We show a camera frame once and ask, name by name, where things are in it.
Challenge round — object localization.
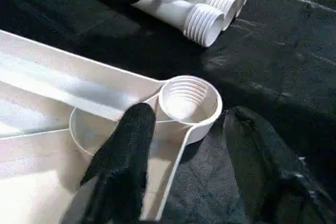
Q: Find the white plastic table top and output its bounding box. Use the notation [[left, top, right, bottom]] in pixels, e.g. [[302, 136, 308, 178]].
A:
[[0, 29, 223, 222]]

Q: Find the black work mat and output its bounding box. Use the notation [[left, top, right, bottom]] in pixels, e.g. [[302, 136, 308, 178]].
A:
[[0, 0, 336, 224]]

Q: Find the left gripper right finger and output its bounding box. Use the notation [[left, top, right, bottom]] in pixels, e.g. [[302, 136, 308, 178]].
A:
[[223, 106, 336, 224]]

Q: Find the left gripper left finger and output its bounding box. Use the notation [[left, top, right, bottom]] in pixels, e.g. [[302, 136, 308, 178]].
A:
[[60, 103, 158, 224]]

